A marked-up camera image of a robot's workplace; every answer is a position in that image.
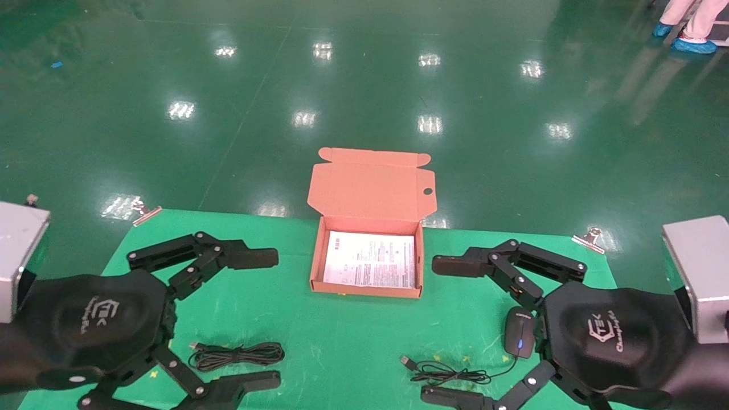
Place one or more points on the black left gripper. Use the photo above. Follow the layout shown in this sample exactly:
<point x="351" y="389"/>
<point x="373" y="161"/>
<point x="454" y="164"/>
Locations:
<point x="97" y="319"/>

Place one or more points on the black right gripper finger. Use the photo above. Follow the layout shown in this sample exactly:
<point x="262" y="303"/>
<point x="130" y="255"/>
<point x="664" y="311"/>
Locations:
<point x="455" y="397"/>
<point x="455" y="265"/>

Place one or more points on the person in white trousers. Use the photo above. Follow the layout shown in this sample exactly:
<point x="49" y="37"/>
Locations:
<point x="700" y="14"/>

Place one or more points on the metal binder clip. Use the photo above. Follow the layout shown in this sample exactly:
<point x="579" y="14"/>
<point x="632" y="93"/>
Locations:
<point x="145" y="212"/>
<point x="589" y="239"/>

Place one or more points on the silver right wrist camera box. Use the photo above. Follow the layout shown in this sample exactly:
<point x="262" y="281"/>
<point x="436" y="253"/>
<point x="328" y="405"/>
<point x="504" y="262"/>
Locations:
<point x="703" y="267"/>

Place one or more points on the blue shoe cover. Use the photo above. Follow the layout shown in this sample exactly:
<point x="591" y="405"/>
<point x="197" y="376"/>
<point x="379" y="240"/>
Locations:
<point x="662" y="29"/>
<point x="693" y="45"/>

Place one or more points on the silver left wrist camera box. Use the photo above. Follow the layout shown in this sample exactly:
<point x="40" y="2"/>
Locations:
<point x="20" y="256"/>

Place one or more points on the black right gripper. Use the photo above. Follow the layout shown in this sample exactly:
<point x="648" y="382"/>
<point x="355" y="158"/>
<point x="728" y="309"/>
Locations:
<point x="615" y="336"/>

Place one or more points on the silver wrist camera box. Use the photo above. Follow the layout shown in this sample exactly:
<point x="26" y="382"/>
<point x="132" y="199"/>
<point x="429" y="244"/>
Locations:
<point x="20" y="256"/>
<point x="703" y="267"/>

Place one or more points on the orange cardboard box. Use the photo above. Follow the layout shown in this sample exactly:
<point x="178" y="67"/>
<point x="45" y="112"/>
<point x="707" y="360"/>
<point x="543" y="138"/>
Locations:
<point x="370" y="188"/>

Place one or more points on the green table mat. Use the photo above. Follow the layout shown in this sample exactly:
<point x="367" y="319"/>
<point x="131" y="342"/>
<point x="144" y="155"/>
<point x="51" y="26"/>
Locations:
<point x="342" y="341"/>

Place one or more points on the small metal knob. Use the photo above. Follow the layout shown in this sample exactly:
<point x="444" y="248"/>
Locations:
<point x="31" y="200"/>

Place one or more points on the white printed paper sheet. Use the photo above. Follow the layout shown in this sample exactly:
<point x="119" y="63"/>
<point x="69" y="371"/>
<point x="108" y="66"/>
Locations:
<point x="370" y="259"/>

